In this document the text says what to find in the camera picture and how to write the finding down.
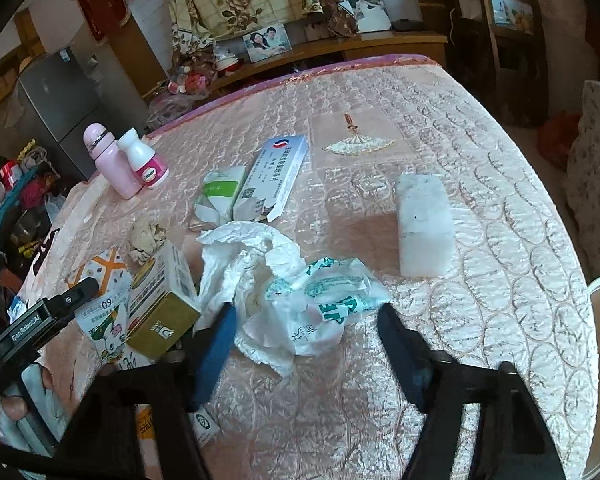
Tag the floral cream cloth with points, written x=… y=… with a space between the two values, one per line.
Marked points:
x=592 y=170

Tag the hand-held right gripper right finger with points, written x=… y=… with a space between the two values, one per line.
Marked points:
x=405 y=355

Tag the beige crumpled tissue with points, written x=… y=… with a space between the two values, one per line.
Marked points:
x=146 y=240

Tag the green and white box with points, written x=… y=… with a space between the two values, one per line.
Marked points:
x=220 y=192

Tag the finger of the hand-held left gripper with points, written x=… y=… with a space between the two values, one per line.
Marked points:
x=80 y=292

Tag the white green-printed plastic bag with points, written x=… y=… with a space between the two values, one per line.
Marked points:
x=330 y=305

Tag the white plastic bag green print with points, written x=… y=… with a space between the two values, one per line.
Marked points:
x=230 y=255

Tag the person's left hand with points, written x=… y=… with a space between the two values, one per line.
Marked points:
x=15 y=407

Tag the gold and white box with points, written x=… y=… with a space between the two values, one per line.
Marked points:
x=162 y=310

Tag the small white packet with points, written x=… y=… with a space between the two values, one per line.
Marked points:
x=206 y=419

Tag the red and white flower bunch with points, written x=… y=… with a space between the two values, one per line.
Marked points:
x=197 y=77

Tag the white foam block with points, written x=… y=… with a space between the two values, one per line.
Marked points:
x=425 y=225

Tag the dark wooden rack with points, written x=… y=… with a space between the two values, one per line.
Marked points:
x=500 y=25

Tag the printed white carton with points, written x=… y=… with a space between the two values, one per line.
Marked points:
x=105 y=330

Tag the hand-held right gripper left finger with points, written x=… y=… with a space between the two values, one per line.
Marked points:
x=214 y=355

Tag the grey refrigerator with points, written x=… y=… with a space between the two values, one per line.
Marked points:
x=60 y=105

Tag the blue and white medicine box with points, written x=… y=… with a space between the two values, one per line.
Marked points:
x=280 y=170

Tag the floral yellow blanket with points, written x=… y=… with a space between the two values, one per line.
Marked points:
x=230 y=0

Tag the framed couple photo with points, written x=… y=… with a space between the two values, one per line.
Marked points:
x=267 y=42

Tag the pink quilted bed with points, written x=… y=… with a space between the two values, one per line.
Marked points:
x=480 y=210

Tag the wedding photo print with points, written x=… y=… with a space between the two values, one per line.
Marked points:
x=370 y=12

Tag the orange and white box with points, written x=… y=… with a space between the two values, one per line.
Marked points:
x=102 y=267

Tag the white pill bottle pink label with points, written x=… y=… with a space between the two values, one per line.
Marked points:
x=147 y=162

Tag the red bag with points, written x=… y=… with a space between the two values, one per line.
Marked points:
x=557 y=137

